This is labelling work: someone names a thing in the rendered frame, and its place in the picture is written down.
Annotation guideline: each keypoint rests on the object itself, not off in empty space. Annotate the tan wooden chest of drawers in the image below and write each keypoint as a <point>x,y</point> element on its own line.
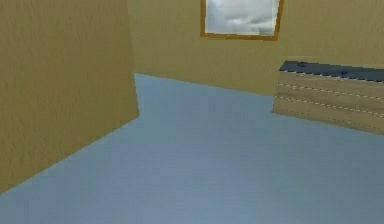
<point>330,100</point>

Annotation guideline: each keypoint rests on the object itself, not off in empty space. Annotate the window with orange frame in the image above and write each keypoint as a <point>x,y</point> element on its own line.
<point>240,16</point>

